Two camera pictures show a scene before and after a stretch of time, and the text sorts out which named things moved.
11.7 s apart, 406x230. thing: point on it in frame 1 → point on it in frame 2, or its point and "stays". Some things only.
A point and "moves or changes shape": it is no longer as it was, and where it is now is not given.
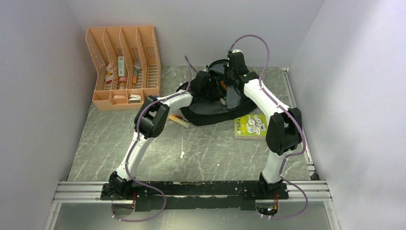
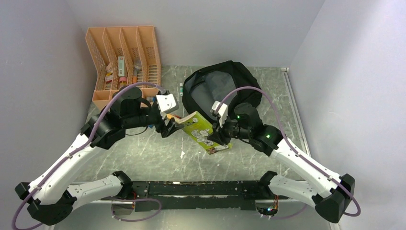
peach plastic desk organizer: x=127 y=63 stays
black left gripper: x=218 y=92 → x=171 y=129
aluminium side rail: x=306 y=152 stays
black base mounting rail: x=149 y=195 stays
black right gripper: x=226 y=81 → x=219 y=137
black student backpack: x=209 y=111 stays
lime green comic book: x=251 y=126 moves or changes shape
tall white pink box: x=121 y=66 stays
